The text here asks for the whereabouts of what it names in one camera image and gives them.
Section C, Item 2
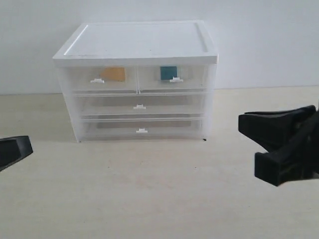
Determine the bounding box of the yellow cheese wedge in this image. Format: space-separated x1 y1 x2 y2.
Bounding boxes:
100 67 126 82

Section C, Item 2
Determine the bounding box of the white plastic drawer cabinet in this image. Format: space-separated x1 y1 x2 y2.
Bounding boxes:
53 20 218 142

